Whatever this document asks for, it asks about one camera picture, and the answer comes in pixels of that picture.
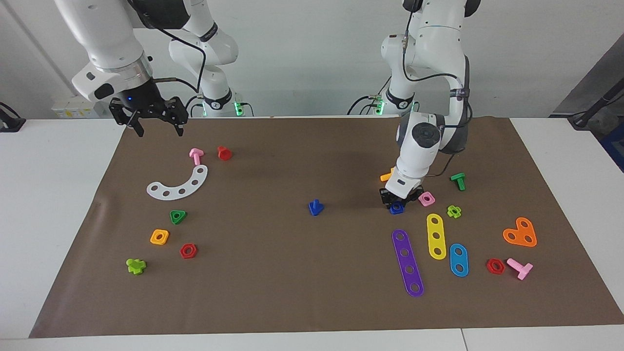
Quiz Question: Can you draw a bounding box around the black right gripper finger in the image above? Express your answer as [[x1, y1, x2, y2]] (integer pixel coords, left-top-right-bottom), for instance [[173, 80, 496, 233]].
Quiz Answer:
[[166, 97, 189, 137], [109, 97, 145, 137]]

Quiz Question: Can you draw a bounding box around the yellow three-hole plastic plate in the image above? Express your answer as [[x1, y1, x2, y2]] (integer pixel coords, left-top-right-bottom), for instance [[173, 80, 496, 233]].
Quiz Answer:
[[427, 213, 447, 260]]

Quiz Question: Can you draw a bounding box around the white power box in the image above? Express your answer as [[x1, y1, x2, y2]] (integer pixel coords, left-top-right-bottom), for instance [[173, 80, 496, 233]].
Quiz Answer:
[[52, 95, 105, 119]]

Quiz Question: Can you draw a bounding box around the purple four-hole plastic plate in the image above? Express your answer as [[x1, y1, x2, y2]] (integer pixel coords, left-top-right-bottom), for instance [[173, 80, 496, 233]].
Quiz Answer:
[[391, 229, 425, 298]]

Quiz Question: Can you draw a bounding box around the white curved five-hole plate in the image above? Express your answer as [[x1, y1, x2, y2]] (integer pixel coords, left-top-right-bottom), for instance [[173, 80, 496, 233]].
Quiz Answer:
[[146, 165, 209, 201]]

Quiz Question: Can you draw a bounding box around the blue two-hole plastic plate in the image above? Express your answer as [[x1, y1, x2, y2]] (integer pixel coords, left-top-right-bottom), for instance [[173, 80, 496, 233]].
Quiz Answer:
[[449, 243, 469, 278]]

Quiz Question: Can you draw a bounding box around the orange three-hole corner plate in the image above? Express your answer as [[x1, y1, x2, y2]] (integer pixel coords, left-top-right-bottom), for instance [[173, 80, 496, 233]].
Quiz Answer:
[[503, 217, 538, 248]]

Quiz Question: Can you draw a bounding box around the brown table mat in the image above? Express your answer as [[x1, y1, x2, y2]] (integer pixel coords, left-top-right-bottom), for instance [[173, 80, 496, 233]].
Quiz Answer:
[[28, 116, 624, 339]]

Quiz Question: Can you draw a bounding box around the black stand pole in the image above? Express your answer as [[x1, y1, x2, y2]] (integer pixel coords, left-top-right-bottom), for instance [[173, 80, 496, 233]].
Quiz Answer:
[[568, 78, 624, 130]]

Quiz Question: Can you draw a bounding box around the blue crate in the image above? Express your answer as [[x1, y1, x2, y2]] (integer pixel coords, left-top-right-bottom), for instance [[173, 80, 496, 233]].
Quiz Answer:
[[601, 124, 624, 174]]

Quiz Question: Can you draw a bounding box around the grey partition panel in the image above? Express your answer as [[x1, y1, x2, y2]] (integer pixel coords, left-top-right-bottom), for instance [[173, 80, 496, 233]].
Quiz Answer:
[[551, 46, 624, 117]]

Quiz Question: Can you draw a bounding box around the black base cable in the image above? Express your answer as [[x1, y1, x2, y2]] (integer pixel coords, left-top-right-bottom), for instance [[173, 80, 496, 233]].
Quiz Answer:
[[182, 95, 203, 118], [347, 95, 378, 116]]

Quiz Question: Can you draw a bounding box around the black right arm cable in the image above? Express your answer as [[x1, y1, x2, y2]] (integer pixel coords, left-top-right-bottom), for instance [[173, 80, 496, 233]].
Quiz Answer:
[[141, 10, 208, 94]]

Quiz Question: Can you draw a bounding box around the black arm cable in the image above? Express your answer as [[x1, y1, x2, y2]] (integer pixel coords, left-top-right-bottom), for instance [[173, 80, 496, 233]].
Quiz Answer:
[[403, 29, 472, 177], [141, 10, 208, 94]]

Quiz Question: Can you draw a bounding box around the black clamp mount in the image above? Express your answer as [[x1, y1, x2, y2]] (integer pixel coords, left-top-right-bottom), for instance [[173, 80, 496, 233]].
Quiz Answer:
[[0, 101, 26, 133]]

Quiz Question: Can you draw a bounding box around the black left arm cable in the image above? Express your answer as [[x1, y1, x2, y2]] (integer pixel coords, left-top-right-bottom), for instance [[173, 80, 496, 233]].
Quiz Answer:
[[403, 29, 472, 177]]

